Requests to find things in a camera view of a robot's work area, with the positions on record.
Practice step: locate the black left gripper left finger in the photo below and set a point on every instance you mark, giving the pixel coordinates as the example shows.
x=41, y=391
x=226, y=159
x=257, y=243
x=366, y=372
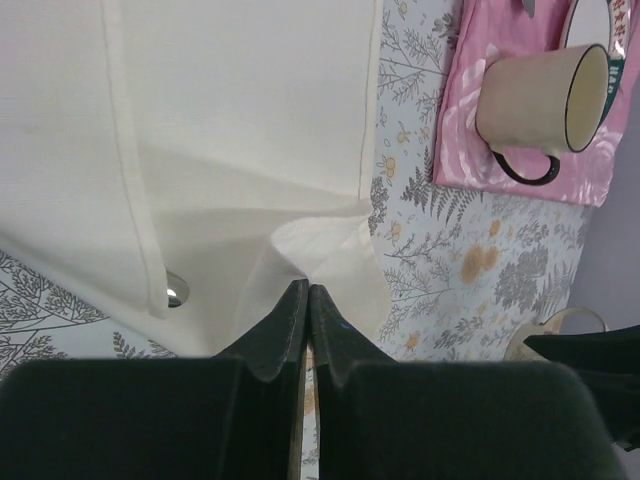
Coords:
x=231, y=416

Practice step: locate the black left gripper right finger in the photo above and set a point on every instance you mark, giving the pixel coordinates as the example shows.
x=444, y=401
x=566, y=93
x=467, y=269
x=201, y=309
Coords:
x=383, y=419

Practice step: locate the white cloth napkin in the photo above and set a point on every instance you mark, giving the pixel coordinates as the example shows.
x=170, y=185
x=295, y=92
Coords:
x=229, y=142

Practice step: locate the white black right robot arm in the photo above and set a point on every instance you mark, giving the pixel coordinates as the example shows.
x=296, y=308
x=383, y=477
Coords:
x=608, y=364

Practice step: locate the green inside floral mug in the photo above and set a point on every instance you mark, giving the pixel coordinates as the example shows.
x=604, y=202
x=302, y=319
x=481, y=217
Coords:
x=518, y=351

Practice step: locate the floral patterned table mat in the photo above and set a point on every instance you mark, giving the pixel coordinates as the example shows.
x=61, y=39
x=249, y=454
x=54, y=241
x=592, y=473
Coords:
x=464, y=269

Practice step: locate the cream enamel mug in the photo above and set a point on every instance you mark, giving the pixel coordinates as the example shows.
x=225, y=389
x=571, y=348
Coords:
x=551, y=101

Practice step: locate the pink placemat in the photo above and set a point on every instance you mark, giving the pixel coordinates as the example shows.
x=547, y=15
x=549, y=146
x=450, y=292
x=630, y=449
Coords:
x=492, y=30

